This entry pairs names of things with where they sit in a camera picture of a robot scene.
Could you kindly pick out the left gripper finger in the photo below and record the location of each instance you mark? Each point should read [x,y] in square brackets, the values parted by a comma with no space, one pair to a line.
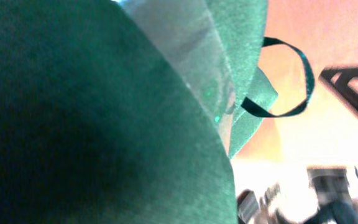
[337,79]

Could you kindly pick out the dark green garment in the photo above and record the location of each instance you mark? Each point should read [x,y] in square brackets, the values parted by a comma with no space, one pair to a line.
[127,111]

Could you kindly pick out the salmon pink folded garment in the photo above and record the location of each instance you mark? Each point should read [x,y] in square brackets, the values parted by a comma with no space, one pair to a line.
[326,132]

